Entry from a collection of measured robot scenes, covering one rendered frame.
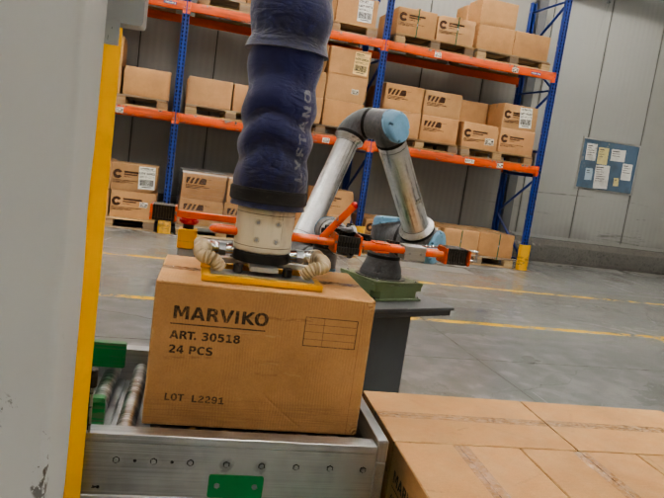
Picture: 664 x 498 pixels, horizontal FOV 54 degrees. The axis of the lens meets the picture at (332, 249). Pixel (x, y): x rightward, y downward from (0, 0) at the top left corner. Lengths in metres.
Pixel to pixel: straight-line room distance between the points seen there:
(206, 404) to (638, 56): 11.99
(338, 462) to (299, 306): 0.42
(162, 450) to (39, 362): 0.91
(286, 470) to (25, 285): 1.09
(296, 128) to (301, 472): 0.92
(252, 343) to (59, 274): 1.03
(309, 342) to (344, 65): 7.75
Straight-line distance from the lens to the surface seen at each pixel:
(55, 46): 0.84
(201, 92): 9.08
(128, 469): 1.78
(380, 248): 1.99
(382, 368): 2.96
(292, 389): 1.88
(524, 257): 10.51
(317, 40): 1.88
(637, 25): 13.25
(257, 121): 1.84
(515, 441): 2.19
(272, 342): 1.82
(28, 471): 0.95
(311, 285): 1.84
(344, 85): 9.38
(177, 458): 1.76
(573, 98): 12.45
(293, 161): 1.85
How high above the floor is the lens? 1.33
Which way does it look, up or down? 8 degrees down
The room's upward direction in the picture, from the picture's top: 8 degrees clockwise
